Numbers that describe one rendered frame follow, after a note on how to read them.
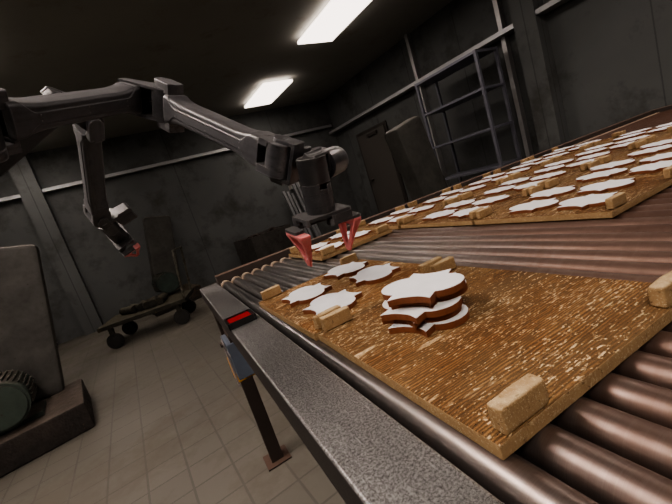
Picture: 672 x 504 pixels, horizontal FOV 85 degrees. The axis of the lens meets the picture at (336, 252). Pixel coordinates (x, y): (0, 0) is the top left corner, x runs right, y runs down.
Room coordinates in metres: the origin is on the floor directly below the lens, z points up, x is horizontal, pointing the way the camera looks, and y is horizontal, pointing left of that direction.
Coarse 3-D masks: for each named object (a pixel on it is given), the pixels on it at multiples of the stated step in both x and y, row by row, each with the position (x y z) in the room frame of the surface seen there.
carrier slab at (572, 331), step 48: (480, 288) 0.61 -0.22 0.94; (528, 288) 0.55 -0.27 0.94; (576, 288) 0.50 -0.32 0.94; (624, 288) 0.45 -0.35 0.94; (336, 336) 0.60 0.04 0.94; (384, 336) 0.54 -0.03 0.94; (432, 336) 0.49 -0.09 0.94; (480, 336) 0.45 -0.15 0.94; (528, 336) 0.41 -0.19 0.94; (576, 336) 0.38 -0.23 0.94; (624, 336) 0.36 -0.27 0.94; (432, 384) 0.38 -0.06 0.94; (480, 384) 0.35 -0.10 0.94; (576, 384) 0.31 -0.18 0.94; (480, 432) 0.29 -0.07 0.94; (528, 432) 0.28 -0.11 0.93
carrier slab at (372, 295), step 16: (400, 272) 0.86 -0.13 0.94; (416, 272) 0.82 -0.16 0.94; (336, 288) 0.90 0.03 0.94; (352, 288) 0.86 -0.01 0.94; (368, 288) 0.82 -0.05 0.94; (272, 304) 0.95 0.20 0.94; (288, 304) 0.90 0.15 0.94; (304, 304) 0.85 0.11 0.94; (368, 304) 0.71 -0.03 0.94; (288, 320) 0.78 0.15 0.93; (304, 320) 0.74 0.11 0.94
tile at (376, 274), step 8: (360, 272) 0.94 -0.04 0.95; (368, 272) 0.91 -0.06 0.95; (376, 272) 0.89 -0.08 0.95; (384, 272) 0.86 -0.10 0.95; (392, 272) 0.86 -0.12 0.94; (352, 280) 0.91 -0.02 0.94; (360, 280) 0.86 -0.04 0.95; (368, 280) 0.84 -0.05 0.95; (376, 280) 0.83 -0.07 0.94; (384, 280) 0.83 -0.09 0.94
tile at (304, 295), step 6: (300, 288) 0.97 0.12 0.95; (306, 288) 0.95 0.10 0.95; (312, 288) 0.93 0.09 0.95; (318, 288) 0.91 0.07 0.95; (324, 288) 0.90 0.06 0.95; (330, 288) 0.90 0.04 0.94; (294, 294) 0.93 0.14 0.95; (300, 294) 0.91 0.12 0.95; (306, 294) 0.89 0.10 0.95; (312, 294) 0.87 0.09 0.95; (318, 294) 0.86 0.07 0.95; (324, 294) 0.87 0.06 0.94; (282, 300) 0.92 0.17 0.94; (288, 300) 0.90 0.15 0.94; (294, 300) 0.87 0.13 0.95; (300, 300) 0.86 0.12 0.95; (306, 300) 0.85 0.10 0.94; (312, 300) 0.85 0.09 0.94
